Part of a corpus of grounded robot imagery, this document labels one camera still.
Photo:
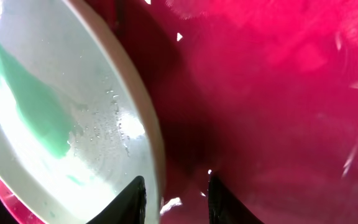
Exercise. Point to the red plastic tray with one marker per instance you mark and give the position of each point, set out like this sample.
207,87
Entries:
262,94

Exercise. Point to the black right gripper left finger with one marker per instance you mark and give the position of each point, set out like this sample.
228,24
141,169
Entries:
128,207

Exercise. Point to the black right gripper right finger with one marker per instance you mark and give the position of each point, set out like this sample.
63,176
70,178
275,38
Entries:
225,208

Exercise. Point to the white plate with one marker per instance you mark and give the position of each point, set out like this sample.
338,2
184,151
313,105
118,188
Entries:
76,122

